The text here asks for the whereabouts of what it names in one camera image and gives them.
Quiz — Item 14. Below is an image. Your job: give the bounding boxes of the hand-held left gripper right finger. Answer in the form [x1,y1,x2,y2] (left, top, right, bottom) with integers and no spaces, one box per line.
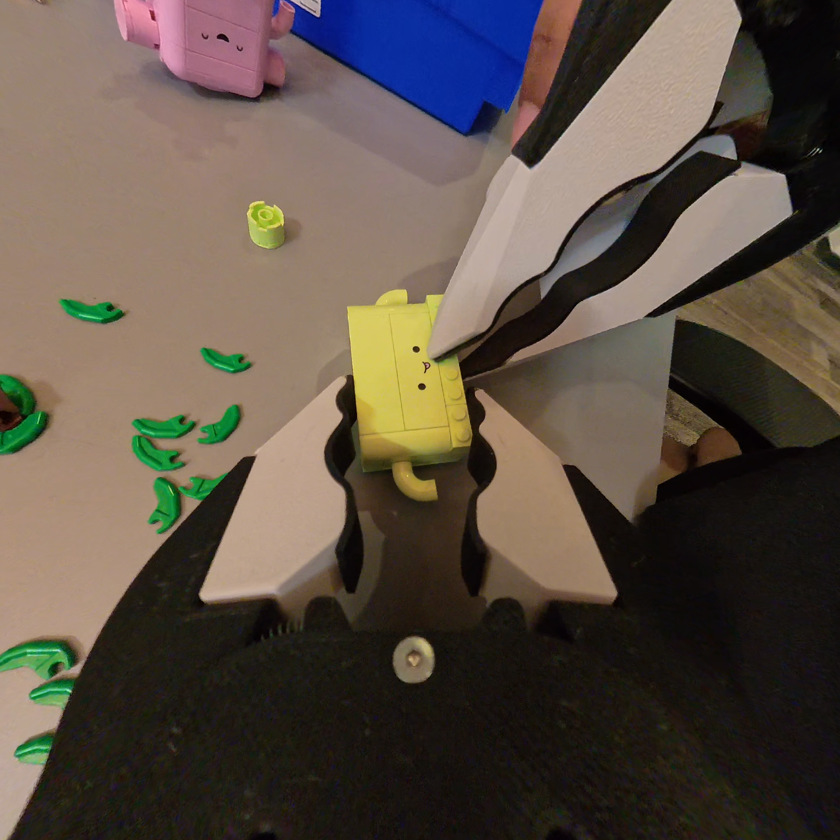
[459,387,619,624]

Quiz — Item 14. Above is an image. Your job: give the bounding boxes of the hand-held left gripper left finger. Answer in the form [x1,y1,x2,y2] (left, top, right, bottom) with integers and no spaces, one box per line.
[199,375,365,619]

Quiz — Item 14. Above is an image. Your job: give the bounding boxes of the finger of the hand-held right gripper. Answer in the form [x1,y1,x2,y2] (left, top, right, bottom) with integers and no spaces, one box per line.
[427,0,744,360]
[461,134,796,383]

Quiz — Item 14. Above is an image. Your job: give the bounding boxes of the lime green brick figure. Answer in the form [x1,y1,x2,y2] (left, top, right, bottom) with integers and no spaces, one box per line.
[346,289,475,503]

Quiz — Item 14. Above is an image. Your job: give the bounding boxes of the person's right hand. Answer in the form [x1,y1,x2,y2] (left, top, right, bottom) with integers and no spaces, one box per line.
[511,0,578,151]

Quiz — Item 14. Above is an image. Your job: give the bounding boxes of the dark mesh office chair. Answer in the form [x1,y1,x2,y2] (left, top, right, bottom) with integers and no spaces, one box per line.
[669,320,840,450]

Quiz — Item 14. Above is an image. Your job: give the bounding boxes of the blue storage bin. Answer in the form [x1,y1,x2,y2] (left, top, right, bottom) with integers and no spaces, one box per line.
[289,0,546,135]

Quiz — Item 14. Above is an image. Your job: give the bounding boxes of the scattered green leaf pieces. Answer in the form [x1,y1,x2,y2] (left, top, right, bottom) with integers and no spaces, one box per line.
[0,297,253,767]

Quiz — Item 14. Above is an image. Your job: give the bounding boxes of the lime green round brick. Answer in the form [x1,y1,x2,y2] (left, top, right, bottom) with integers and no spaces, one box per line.
[247,201,287,250]

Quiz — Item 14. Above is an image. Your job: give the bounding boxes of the pink brick figure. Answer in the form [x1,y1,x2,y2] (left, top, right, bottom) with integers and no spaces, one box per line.
[113,0,296,99]

